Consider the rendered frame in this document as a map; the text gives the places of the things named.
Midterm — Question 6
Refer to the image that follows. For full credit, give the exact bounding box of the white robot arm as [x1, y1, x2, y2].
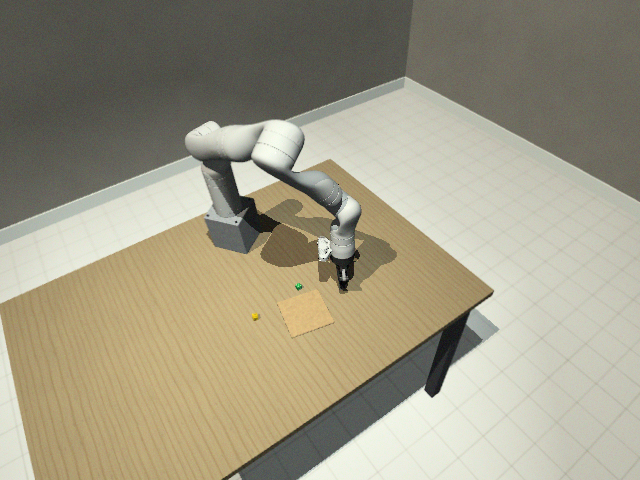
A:
[185, 120, 361, 262]

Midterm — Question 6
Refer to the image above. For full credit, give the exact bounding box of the tan square mat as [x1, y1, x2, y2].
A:
[277, 289, 335, 338]

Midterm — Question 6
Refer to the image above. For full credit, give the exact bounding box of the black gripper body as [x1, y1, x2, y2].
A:
[330, 252, 355, 274]

